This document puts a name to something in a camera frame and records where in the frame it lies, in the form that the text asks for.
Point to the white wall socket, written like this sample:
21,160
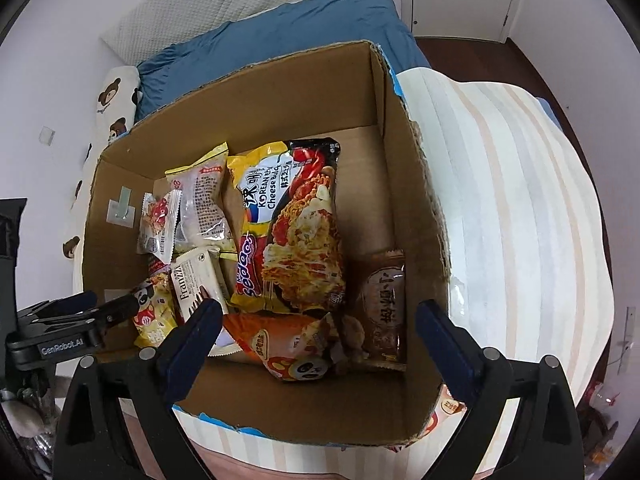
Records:
47,135

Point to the orange panda snack packet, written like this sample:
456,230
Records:
270,345

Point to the dark red-brown snack packet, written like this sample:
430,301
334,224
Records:
382,300

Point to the bear print long pillow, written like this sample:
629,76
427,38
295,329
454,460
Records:
112,105

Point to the white textured pillow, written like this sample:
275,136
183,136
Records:
225,0

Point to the clear braised egg packet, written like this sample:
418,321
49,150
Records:
347,332

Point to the yellow clear bread packet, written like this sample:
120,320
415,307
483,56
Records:
202,200

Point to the flat red snack packet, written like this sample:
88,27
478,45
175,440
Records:
447,408

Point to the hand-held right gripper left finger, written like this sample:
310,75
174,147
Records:
197,340

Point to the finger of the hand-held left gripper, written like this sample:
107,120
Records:
117,311

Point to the yellow cartoon snack packet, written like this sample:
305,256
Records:
152,320

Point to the white wafer packet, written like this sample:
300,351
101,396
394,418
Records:
197,280

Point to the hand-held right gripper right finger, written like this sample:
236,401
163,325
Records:
450,355

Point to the yellow instant noodle packet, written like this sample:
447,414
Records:
295,225

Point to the dark blue bed sheet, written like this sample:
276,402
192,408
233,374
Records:
300,25

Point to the white nut snack packet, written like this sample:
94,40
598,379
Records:
157,225

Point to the cardboard box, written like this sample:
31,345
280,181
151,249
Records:
310,85

